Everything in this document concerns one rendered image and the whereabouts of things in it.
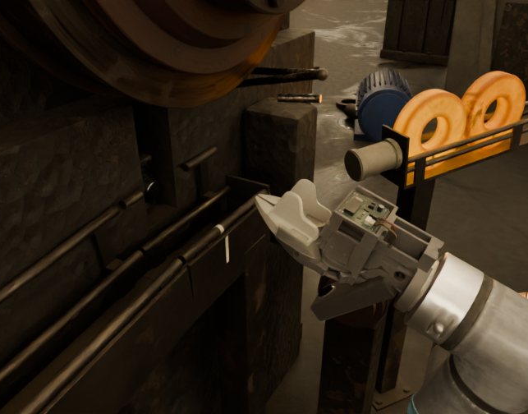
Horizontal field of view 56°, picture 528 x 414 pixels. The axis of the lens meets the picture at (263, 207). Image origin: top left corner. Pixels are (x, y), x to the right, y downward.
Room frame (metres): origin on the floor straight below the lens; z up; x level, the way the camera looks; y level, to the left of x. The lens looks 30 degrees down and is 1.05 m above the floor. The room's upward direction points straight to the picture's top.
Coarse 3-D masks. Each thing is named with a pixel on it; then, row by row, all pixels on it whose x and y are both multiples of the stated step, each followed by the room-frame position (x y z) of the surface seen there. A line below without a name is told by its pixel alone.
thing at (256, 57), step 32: (0, 0) 0.38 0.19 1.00; (32, 0) 0.35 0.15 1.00; (64, 0) 0.37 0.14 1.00; (32, 32) 0.40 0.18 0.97; (64, 32) 0.37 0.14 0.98; (96, 32) 0.39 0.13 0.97; (64, 64) 0.43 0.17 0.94; (96, 64) 0.39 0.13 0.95; (128, 64) 0.42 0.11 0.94; (256, 64) 0.60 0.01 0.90; (128, 96) 0.42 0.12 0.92; (160, 96) 0.45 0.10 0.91; (192, 96) 0.49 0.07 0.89
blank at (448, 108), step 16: (416, 96) 0.88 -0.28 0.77; (432, 96) 0.87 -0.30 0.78; (448, 96) 0.88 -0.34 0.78; (416, 112) 0.85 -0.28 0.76; (432, 112) 0.87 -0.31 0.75; (448, 112) 0.88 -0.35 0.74; (464, 112) 0.90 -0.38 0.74; (400, 128) 0.85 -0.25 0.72; (416, 128) 0.85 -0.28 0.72; (448, 128) 0.89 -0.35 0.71; (464, 128) 0.90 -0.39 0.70; (416, 144) 0.86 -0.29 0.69; (432, 144) 0.89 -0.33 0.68
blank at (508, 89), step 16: (480, 80) 0.94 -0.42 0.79; (496, 80) 0.93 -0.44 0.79; (512, 80) 0.95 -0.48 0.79; (464, 96) 0.94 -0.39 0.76; (480, 96) 0.92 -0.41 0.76; (496, 96) 0.93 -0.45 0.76; (512, 96) 0.95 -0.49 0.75; (480, 112) 0.92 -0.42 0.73; (496, 112) 0.98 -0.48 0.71; (512, 112) 0.96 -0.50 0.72; (480, 128) 0.92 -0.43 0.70; (496, 144) 0.95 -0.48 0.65
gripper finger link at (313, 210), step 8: (296, 184) 0.52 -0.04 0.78; (304, 184) 0.51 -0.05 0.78; (312, 184) 0.51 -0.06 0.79; (296, 192) 0.51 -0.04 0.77; (304, 192) 0.51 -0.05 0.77; (312, 192) 0.51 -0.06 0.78; (272, 200) 0.52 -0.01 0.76; (304, 200) 0.51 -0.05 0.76; (312, 200) 0.51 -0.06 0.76; (304, 208) 0.51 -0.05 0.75; (312, 208) 0.51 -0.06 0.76; (320, 208) 0.50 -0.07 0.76; (312, 216) 0.51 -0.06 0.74; (320, 216) 0.50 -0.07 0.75; (328, 216) 0.50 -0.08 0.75; (320, 224) 0.50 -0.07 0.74; (320, 232) 0.50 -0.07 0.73
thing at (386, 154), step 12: (384, 144) 0.84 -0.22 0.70; (396, 144) 0.84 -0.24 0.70; (348, 156) 0.83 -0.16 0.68; (360, 156) 0.80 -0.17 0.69; (372, 156) 0.81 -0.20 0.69; (384, 156) 0.82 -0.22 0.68; (396, 156) 0.82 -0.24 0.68; (348, 168) 0.83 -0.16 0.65; (360, 168) 0.79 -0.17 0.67; (372, 168) 0.80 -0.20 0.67; (384, 168) 0.82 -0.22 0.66; (396, 168) 0.83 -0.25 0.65; (360, 180) 0.80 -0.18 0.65
